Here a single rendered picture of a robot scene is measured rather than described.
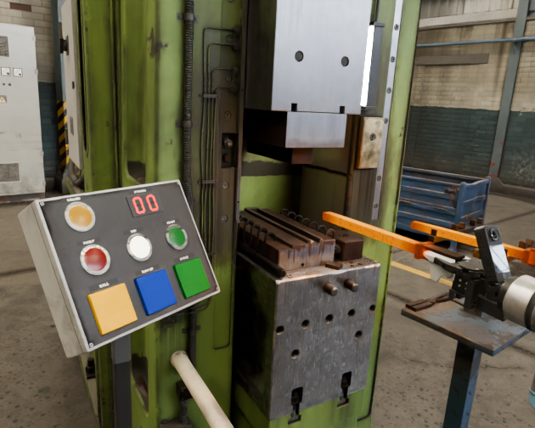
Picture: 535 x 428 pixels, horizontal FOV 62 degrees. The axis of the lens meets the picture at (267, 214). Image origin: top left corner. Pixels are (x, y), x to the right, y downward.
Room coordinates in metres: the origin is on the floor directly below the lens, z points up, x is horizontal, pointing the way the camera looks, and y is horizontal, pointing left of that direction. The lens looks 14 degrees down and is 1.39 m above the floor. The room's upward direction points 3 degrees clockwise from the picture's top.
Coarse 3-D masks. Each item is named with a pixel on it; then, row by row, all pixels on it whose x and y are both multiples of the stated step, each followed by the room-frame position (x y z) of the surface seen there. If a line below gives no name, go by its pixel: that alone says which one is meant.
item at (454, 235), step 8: (416, 224) 1.38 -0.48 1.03; (424, 224) 1.37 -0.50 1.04; (440, 232) 1.32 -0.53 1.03; (448, 232) 1.30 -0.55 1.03; (456, 232) 1.30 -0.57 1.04; (456, 240) 1.28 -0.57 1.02; (464, 240) 1.26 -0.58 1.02; (472, 240) 1.24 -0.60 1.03; (512, 248) 1.16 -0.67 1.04; (520, 248) 1.17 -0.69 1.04; (528, 248) 1.15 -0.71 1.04; (520, 256) 1.14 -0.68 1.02; (528, 256) 1.12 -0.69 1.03; (528, 264) 1.12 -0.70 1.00
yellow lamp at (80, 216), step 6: (72, 210) 0.79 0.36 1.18; (78, 210) 0.80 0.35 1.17; (84, 210) 0.81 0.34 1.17; (72, 216) 0.78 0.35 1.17; (78, 216) 0.79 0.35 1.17; (84, 216) 0.80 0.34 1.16; (90, 216) 0.81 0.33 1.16; (72, 222) 0.78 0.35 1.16; (78, 222) 0.78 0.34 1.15; (84, 222) 0.79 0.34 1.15; (90, 222) 0.80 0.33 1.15
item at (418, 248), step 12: (324, 216) 1.27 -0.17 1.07; (336, 216) 1.23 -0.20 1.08; (348, 228) 1.17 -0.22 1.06; (360, 228) 1.13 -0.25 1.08; (372, 228) 1.10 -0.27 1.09; (384, 240) 1.06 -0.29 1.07; (396, 240) 1.02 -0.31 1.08; (408, 240) 1.00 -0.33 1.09; (420, 252) 0.95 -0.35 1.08; (444, 252) 0.91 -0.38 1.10; (456, 252) 0.91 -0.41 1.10
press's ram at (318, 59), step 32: (256, 0) 1.27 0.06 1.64; (288, 0) 1.19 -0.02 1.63; (320, 0) 1.24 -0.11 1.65; (352, 0) 1.29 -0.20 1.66; (256, 32) 1.26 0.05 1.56; (288, 32) 1.19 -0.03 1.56; (320, 32) 1.24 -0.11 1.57; (352, 32) 1.30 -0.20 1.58; (256, 64) 1.25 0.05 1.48; (288, 64) 1.20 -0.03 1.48; (320, 64) 1.25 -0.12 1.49; (352, 64) 1.30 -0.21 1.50; (256, 96) 1.25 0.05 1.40; (288, 96) 1.20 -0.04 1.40; (320, 96) 1.25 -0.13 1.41; (352, 96) 1.31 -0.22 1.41
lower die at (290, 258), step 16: (240, 224) 1.45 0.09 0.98; (272, 224) 1.43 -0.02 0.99; (272, 240) 1.29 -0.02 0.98; (288, 240) 1.27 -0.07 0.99; (304, 240) 1.26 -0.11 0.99; (320, 240) 1.27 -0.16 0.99; (272, 256) 1.23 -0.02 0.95; (288, 256) 1.22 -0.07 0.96; (304, 256) 1.25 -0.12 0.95; (320, 256) 1.27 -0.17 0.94
